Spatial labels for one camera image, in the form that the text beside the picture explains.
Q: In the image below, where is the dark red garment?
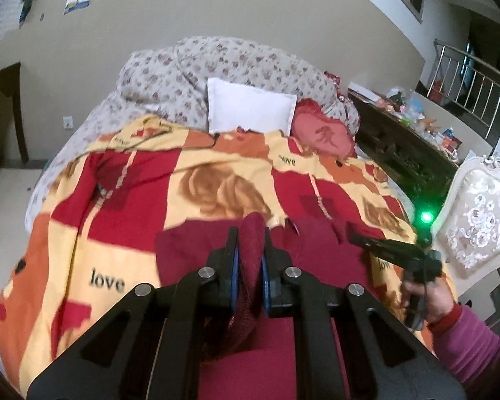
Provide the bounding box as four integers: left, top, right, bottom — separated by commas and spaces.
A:
154, 212, 387, 399

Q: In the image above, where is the magenta right sleeve forearm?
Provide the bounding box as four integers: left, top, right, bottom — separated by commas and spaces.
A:
428, 303, 500, 396

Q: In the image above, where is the red heart cushion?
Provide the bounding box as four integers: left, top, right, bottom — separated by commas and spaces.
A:
291, 98, 356, 160

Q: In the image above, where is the white ornate chair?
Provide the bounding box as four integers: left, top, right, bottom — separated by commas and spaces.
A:
431, 156, 500, 296

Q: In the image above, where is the person's right hand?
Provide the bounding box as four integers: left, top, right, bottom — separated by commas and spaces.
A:
401, 277, 458, 324

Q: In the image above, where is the white pillow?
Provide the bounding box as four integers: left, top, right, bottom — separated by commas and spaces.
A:
207, 78, 297, 135

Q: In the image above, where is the metal stair railing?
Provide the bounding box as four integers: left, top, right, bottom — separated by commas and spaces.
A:
427, 40, 500, 145

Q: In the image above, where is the floral grey quilt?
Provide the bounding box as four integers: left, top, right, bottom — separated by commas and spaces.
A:
24, 36, 360, 230

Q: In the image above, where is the dark carved wooden cabinet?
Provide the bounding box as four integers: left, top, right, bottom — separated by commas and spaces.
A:
349, 93, 458, 215

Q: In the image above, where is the red orange patterned blanket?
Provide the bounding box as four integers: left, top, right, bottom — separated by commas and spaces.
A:
0, 115, 434, 399

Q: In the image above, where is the wall power socket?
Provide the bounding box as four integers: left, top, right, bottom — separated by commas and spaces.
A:
63, 116, 74, 130

